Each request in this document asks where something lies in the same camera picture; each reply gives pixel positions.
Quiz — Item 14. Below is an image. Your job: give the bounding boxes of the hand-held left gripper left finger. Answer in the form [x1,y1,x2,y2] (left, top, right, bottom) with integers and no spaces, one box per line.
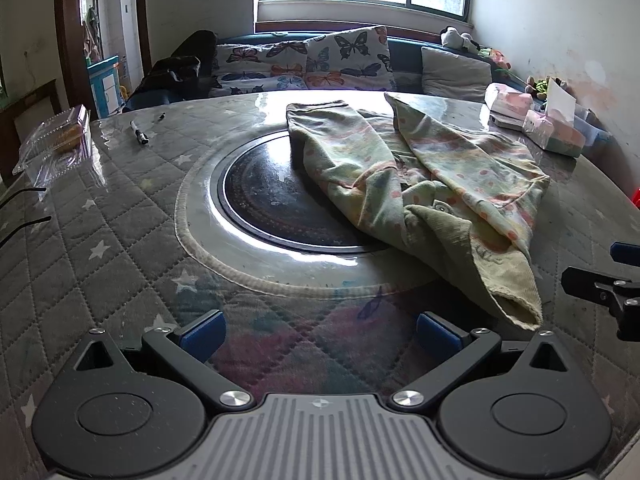
[64,309,256,415]

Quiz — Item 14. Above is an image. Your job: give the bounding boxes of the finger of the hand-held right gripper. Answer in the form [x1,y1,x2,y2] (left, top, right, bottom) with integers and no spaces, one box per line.
[561,266,640,342]
[611,241,640,265]

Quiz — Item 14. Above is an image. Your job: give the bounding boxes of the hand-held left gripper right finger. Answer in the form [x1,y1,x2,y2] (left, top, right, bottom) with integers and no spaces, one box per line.
[389,311,577,414]

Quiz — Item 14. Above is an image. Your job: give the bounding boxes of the floral baby jacket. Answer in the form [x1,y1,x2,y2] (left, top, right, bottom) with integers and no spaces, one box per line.
[285,91,552,332]

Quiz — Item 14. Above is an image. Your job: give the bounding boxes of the hanging clothes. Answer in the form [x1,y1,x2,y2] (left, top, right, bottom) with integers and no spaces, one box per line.
[82,7,103,58]

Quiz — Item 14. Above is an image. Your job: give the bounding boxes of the pastel tissue box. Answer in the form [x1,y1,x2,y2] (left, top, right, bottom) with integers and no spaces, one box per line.
[542,77,586,156]

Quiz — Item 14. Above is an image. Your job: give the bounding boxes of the black round turntable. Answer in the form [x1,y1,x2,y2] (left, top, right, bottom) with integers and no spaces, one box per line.
[217,130,416,254]

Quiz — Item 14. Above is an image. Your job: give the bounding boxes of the pink tissue pack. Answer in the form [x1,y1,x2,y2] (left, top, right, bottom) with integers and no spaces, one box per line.
[485,82,535,116]
[522,109,556,148]

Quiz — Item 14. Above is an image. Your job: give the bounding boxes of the flat white box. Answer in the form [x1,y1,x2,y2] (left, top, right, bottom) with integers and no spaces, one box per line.
[490,112,526,131]

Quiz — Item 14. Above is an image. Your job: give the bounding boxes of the small plush toy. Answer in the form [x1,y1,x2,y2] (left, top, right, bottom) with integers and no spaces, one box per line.
[524,75,551,100]

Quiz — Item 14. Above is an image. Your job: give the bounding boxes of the colourful toy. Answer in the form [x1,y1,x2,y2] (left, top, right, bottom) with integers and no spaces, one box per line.
[477,46,512,70]

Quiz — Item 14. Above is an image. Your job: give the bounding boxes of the clear plastic container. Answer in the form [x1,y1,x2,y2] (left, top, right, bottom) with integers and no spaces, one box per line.
[12,104,107,188]

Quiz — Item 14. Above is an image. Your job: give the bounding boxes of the grey pillow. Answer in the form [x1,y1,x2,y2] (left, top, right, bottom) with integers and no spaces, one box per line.
[421,46,501,103]

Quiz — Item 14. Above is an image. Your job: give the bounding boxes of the blue cabinet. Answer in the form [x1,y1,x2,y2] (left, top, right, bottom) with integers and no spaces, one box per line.
[87,55,121,118]

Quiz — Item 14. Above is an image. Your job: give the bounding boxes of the black clothing pile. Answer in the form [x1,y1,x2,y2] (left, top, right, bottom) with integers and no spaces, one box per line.
[135,30,218,101]

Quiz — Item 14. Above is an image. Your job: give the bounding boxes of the black and white plush toy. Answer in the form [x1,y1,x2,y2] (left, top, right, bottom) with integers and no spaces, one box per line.
[440,26,481,53]

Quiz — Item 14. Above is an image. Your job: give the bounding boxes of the butterfly print pillow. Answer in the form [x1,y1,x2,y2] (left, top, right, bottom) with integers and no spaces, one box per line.
[304,26,398,93]
[209,40,311,97]

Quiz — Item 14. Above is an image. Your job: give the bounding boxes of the blue sofa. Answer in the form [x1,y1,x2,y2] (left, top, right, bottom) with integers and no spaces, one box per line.
[122,30,551,111]

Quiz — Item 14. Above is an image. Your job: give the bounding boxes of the dark wooden chair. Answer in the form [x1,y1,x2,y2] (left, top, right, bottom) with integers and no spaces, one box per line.
[0,79,63,186]

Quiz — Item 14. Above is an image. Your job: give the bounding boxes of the thin black cable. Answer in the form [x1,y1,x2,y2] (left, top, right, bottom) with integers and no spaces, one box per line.
[0,187,48,207]
[0,216,52,251]

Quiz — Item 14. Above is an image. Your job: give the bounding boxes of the brown door frame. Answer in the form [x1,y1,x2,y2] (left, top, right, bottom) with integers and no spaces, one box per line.
[54,0,153,111]

